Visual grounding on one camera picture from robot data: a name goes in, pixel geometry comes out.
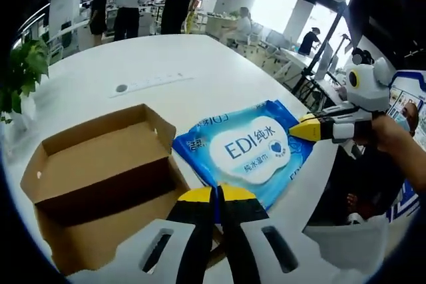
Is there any person's right hand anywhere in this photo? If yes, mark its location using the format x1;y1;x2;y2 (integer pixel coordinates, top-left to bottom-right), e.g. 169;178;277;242
369;112;405;154

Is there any potted green plant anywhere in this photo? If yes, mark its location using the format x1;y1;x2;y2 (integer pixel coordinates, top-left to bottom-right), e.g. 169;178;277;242
0;38;51;126

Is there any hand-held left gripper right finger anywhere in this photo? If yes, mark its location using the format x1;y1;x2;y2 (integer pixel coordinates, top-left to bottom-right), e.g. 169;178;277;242
216;184;367;284

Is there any brown cardboard shoe box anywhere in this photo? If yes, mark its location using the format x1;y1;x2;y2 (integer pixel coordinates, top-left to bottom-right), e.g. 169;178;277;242
19;103;224;273

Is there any blue wet wipes pack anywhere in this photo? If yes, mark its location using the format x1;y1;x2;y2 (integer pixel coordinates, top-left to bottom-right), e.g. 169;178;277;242
171;98;316;212

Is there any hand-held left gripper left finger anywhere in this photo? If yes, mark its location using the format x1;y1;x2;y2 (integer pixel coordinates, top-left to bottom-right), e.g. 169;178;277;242
71;186;214;284

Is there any person in beige shirt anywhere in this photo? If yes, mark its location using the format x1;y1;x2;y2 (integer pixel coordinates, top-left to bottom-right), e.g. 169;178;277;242
387;69;426;222

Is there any white office chair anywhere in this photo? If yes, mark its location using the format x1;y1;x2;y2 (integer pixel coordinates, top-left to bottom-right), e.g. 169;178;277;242
247;22;264;46

